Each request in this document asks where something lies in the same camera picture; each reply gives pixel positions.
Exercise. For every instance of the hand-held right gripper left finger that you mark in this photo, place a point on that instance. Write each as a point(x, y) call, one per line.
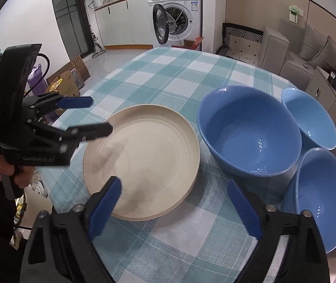
point(106, 206)

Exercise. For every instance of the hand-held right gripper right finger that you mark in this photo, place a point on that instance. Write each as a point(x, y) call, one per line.
point(244, 209)

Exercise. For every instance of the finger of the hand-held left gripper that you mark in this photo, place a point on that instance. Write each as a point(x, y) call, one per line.
point(78, 102)
point(94, 131)

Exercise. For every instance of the blue bowl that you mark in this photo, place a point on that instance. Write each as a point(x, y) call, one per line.
point(244, 132)
point(312, 118)
point(321, 200)

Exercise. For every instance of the person's left hand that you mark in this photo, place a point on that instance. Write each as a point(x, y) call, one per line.
point(25, 177)

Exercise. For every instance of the patterned cardboard box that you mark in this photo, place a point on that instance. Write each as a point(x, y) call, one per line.
point(70, 76)

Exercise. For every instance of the purple bag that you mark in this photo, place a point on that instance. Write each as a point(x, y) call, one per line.
point(36, 79)

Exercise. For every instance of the floor mop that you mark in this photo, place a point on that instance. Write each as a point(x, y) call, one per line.
point(97, 48)

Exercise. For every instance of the teal checkered tablecloth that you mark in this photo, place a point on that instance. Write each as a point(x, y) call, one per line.
point(162, 76)

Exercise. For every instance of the black framed glass door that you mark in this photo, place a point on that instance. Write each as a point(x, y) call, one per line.
point(67, 14)

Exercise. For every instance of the white kitchen counter cabinets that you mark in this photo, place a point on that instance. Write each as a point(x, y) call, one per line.
point(120, 23)

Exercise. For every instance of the white electric kettle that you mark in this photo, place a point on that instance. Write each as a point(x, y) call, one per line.
point(98, 0)

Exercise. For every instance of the beige side cabinet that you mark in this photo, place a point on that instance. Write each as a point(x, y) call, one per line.
point(321, 91)

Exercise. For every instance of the white washing machine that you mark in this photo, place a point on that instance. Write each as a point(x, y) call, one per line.
point(185, 8)

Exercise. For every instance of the grey sofa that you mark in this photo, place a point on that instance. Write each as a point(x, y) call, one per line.
point(274, 50)

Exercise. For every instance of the black white patterned floor cushion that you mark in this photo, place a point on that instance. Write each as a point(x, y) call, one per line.
point(241, 44)

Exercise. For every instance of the grey cushion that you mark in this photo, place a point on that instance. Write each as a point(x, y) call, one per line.
point(311, 41)
point(331, 54)

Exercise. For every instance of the green tissue packet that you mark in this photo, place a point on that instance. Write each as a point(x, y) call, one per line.
point(293, 13)

